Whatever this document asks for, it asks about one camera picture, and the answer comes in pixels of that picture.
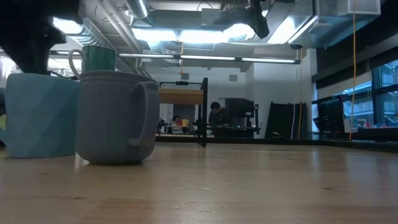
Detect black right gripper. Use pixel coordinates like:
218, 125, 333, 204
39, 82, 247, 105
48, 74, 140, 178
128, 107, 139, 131
213, 0, 270, 40

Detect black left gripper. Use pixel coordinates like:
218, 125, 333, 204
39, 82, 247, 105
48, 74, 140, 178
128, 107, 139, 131
0, 0, 82, 75

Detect light blue faceted mug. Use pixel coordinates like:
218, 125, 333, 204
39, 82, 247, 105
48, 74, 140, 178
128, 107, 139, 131
0, 73, 81, 159

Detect green mug white handle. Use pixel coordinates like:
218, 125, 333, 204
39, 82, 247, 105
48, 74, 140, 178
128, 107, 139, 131
68, 45, 118, 79

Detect long ceiling light bar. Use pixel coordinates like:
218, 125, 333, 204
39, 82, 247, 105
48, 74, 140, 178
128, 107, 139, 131
49, 49, 302, 65

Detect black monitor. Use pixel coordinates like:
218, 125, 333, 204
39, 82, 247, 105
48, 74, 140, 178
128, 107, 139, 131
224, 97, 256, 119

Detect large grey mug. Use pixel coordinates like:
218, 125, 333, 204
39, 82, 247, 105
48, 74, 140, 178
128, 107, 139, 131
75, 70, 160, 166

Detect black leaning panels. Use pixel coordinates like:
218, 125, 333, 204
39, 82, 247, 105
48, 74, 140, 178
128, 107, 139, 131
264, 101, 308, 140

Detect black desk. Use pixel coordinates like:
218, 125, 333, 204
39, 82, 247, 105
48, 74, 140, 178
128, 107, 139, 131
206, 125, 262, 139

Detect black pegboard rack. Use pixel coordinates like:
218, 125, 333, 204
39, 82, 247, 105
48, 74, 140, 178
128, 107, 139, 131
312, 95, 346, 135

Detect black frame wooden shelf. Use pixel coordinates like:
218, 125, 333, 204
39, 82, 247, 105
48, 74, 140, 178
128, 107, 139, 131
48, 70, 209, 148

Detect silver ventilation duct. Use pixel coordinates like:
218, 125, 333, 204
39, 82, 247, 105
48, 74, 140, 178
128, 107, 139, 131
126, 0, 149, 19

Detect black table edge rail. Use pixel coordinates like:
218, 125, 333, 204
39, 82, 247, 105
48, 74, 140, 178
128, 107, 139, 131
155, 134, 398, 154

